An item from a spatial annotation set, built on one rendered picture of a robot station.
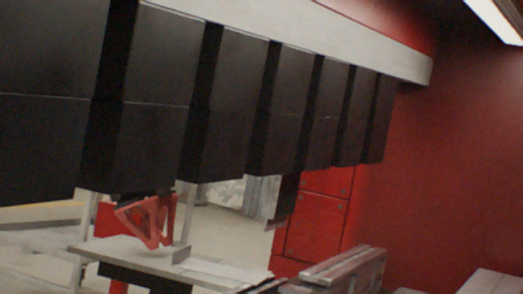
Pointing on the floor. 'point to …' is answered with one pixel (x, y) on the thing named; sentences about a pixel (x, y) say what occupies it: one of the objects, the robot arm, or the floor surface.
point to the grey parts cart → (53, 229)
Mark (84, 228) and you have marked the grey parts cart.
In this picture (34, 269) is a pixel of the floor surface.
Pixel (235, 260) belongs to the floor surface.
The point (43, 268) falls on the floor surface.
